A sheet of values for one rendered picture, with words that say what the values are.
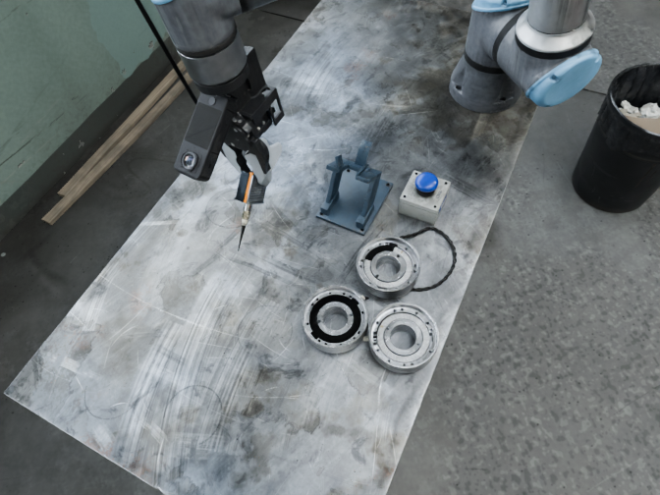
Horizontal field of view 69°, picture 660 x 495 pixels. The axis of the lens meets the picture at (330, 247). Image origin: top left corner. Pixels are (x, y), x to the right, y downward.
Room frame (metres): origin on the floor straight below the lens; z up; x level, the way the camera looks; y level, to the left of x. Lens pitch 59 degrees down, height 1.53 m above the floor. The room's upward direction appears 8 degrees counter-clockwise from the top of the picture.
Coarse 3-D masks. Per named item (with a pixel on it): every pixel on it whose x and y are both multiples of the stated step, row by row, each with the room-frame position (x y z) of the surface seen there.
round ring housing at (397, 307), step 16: (400, 304) 0.30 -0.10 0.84; (400, 320) 0.27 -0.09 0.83; (432, 320) 0.26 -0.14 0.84; (368, 336) 0.25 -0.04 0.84; (384, 336) 0.25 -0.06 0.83; (416, 336) 0.25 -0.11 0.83; (432, 336) 0.25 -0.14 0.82; (400, 352) 0.23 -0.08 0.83; (432, 352) 0.21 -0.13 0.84; (400, 368) 0.20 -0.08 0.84; (416, 368) 0.20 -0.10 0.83
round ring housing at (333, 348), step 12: (324, 288) 0.34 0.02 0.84; (336, 288) 0.34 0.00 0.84; (348, 288) 0.34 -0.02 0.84; (312, 300) 0.33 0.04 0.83; (360, 300) 0.31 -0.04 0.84; (324, 312) 0.31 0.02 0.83; (336, 312) 0.31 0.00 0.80; (348, 312) 0.30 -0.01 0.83; (360, 312) 0.30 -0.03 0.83; (348, 324) 0.28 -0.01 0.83; (360, 324) 0.28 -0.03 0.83; (312, 336) 0.27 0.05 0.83; (360, 336) 0.26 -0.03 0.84; (324, 348) 0.25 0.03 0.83; (336, 348) 0.24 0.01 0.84; (348, 348) 0.24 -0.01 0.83
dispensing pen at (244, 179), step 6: (246, 174) 0.49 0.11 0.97; (240, 180) 0.49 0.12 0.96; (246, 180) 0.48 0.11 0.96; (240, 186) 0.48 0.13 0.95; (246, 186) 0.48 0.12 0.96; (240, 192) 0.47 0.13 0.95; (240, 198) 0.47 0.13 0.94; (246, 204) 0.47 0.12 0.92; (246, 210) 0.46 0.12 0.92; (246, 216) 0.45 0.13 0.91; (246, 222) 0.45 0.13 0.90; (240, 240) 0.43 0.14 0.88
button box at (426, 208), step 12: (444, 180) 0.52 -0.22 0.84; (408, 192) 0.50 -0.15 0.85; (420, 192) 0.50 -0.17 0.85; (432, 192) 0.49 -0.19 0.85; (444, 192) 0.49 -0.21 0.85; (408, 204) 0.49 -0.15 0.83; (420, 204) 0.48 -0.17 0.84; (432, 204) 0.47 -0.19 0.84; (420, 216) 0.47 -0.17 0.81; (432, 216) 0.46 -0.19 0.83
